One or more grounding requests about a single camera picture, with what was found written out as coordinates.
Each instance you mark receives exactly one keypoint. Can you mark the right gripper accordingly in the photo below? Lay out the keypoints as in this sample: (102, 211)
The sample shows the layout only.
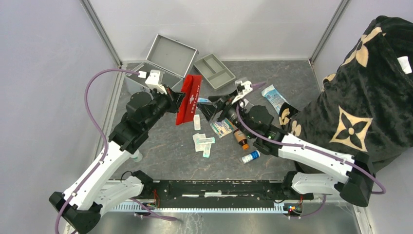
(221, 102)

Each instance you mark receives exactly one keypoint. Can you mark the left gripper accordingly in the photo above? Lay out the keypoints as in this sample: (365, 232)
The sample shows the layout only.
(174, 98)

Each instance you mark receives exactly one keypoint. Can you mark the red first aid pouch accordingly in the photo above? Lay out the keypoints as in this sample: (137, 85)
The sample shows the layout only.
(191, 89)

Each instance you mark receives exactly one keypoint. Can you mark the white teal wipe packets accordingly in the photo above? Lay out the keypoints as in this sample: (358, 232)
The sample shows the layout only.
(203, 144)

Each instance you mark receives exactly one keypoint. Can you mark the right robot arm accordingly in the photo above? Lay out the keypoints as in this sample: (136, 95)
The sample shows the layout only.
(351, 177)

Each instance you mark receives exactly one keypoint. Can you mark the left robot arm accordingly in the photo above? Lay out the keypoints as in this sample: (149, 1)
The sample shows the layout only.
(83, 204)

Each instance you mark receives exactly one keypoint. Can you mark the brown medicine bottle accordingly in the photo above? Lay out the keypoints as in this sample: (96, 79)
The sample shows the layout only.
(241, 139)

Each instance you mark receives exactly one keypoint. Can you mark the blue plasters bag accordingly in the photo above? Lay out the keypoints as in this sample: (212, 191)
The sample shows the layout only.
(204, 100)

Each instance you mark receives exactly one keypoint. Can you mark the white plaster strip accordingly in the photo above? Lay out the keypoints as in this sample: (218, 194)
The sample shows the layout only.
(196, 122)

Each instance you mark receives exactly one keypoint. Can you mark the bandage box packet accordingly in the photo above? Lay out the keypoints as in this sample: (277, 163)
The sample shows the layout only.
(222, 128)

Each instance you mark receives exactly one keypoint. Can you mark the grey divider tray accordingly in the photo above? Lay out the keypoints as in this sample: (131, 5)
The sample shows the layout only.
(214, 71)

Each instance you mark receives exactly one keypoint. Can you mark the grey metal case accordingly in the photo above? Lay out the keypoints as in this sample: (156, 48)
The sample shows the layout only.
(172, 57)

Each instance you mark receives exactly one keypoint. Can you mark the blue white gauze packet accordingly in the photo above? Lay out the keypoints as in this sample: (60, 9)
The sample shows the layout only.
(274, 97)

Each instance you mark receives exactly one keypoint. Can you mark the clear white plastic bottle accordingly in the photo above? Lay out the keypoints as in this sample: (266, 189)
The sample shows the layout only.
(137, 156)

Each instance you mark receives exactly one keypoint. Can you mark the white blue small bottle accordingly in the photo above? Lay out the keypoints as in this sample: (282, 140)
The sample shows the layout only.
(250, 157)

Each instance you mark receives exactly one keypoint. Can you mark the black floral blanket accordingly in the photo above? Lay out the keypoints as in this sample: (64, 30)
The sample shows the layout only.
(366, 105)

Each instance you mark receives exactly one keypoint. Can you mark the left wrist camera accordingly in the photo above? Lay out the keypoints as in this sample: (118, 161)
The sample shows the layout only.
(153, 79)

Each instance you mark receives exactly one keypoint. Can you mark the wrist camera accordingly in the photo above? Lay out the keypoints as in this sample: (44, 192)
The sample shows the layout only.
(243, 87)
(153, 79)

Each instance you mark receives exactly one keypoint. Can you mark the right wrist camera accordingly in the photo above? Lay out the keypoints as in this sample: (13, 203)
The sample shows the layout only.
(243, 87)

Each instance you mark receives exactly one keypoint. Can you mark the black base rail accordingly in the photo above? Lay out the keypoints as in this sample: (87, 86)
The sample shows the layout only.
(220, 193)

